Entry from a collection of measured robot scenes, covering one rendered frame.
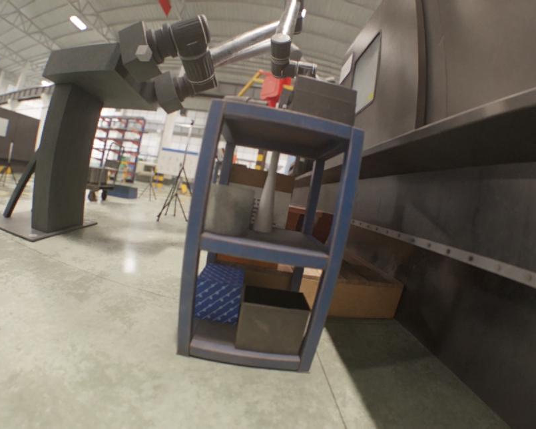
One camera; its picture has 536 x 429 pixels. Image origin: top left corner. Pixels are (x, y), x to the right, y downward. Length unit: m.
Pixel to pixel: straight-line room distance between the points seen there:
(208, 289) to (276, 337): 0.29
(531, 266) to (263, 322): 0.68
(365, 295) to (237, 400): 0.83
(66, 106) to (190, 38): 1.00
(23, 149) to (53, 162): 8.29
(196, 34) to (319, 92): 0.99
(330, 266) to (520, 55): 0.80
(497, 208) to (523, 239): 0.10
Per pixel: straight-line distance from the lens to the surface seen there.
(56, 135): 1.92
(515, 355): 0.95
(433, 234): 0.75
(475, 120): 0.54
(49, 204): 1.94
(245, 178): 1.03
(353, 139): 0.66
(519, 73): 0.77
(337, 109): 0.69
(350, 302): 1.24
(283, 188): 1.04
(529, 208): 0.57
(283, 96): 2.91
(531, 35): 0.82
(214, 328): 0.86
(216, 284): 0.83
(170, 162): 11.49
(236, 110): 0.63
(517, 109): 0.49
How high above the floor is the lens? 0.52
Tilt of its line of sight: 4 degrees down
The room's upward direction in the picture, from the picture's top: 10 degrees clockwise
